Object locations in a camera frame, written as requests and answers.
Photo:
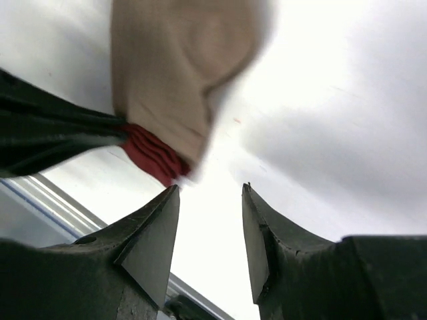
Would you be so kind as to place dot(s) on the aluminium frame rail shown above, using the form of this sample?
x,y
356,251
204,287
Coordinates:
x,y
35,215

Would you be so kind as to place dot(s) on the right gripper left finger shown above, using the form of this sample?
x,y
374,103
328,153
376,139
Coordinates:
x,y
125,265

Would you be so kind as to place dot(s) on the brown striped sock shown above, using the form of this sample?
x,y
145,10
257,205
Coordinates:
x,y
166,58

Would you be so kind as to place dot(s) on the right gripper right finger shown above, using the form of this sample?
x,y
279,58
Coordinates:
x,y
288,265

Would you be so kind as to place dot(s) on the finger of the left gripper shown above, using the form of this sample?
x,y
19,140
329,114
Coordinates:
x,y
19,96
32,158

